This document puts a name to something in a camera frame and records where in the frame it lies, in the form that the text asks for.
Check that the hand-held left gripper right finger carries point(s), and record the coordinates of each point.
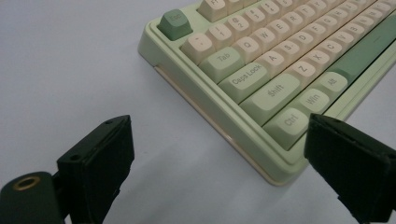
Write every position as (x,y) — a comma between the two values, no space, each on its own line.
(351,165)

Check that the green and cream keyboard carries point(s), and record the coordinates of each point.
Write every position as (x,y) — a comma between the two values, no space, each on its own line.
(249,93)

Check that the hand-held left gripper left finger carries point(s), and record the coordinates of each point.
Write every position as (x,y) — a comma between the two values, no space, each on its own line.
(96,168)

